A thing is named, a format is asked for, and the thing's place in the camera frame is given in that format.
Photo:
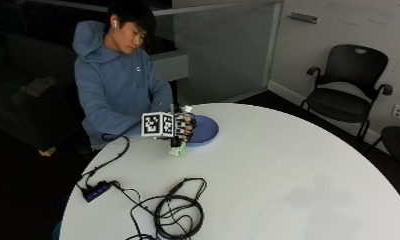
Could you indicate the clear bottle with green label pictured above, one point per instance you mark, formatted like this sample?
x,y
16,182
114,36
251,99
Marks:
x,y
178,150

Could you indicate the blue round plate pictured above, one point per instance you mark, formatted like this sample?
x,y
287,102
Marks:
x,y
204,129

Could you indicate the white marker cube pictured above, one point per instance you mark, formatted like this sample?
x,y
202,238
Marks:
x,y
158,124

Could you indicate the the person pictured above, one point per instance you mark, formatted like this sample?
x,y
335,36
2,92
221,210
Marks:
x,y
115,83

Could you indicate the glass partition panel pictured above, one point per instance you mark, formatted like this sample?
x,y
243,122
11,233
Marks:
x,y
221,50

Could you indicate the black usb hub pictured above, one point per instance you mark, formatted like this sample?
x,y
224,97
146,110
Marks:
x,y
95,191

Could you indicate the dark sofa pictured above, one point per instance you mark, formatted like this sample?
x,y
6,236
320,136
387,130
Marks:
x,y
27,93

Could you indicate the black office chair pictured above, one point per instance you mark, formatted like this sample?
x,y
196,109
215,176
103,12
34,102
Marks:
x,y
347,90

